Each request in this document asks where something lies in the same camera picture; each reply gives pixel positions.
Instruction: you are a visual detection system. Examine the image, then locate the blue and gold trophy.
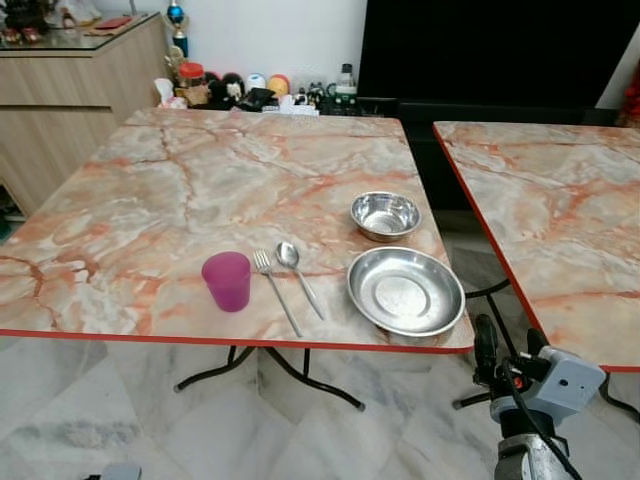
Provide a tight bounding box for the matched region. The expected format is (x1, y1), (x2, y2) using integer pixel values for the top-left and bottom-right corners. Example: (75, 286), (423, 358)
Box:
(165, 0), (191, 59)

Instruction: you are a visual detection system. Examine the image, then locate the flat red box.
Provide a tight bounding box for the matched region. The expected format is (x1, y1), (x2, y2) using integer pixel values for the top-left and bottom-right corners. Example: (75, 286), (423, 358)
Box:
(94, 15), (133, 31)

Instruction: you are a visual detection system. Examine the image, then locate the red lid jar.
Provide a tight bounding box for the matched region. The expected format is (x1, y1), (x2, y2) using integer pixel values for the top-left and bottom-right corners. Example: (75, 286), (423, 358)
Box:
(178, 62), (209, 107)

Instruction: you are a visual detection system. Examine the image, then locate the white tissue pack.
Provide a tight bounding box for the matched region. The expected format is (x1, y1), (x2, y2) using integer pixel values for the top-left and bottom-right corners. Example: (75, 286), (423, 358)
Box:
(153, 78), (187, 109)

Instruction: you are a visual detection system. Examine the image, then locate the small steel bowl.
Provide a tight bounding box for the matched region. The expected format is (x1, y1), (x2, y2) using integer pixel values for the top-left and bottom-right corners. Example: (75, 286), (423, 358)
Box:
(350, 191), (423, 243)

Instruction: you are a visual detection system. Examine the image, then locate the light wooden cabinet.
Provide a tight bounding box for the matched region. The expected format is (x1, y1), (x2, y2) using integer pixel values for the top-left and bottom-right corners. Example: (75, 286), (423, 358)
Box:
(0, 14), (172, 216)

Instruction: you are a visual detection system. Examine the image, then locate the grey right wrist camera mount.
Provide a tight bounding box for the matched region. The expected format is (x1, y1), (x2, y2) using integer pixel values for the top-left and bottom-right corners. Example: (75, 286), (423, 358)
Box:
(518, 347), (607, 422)

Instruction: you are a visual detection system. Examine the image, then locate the black plush toy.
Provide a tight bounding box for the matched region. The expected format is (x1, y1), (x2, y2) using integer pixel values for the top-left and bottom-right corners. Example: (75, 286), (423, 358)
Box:
(207, 72), (247, 107)

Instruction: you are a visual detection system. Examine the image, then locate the marble pattern folding table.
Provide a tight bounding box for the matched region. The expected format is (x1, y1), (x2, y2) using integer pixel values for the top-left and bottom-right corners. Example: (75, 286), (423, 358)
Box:
(0, 107), (477, 413)
(432, 120), (640, 423)

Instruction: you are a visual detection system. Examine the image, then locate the purple plastic cup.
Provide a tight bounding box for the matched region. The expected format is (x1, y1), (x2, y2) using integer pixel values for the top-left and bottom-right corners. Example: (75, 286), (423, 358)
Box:
(201, 251), (252, 313)

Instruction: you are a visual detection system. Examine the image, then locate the yellow orange round toy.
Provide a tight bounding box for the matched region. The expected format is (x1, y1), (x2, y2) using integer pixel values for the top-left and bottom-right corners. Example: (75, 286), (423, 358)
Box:
(267, 73), (292, 98)

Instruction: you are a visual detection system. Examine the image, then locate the red decoration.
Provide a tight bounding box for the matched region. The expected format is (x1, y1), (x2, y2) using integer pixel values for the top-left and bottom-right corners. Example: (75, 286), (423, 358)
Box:
(620, 68), (640, 128)

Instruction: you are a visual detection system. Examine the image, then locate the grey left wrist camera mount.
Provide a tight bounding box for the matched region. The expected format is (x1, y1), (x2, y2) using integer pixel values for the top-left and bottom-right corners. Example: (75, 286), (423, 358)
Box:
(98, 463), (143, 480)

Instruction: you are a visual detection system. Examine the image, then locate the black television screen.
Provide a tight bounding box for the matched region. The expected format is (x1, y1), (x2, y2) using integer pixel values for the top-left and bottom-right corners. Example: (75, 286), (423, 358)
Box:
(357, 0), (640, 110)

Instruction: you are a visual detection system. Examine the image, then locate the large steel plate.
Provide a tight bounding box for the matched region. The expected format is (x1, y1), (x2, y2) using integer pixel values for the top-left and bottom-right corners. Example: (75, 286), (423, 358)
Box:
(346, 247), (467, 339)

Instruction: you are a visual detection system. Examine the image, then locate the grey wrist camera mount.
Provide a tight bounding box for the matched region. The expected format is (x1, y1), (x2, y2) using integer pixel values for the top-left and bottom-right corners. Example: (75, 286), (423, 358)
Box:
(98, 463), (143, 480)
(518, 347), (607, 422)

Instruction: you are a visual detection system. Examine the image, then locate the clear bottle with dark cap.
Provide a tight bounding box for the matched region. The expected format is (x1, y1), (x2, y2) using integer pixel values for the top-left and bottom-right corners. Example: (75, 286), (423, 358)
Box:
(335, 63), (359, 99)

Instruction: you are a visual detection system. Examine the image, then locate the steel fork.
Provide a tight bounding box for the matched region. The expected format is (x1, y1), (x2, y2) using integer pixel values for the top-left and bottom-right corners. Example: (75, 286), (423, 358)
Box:
(252, 250), (303, 338)

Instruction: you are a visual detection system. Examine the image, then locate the steel spoon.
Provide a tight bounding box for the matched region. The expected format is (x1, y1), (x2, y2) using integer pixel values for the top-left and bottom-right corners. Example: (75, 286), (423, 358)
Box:
(276, 241), (327, 321)

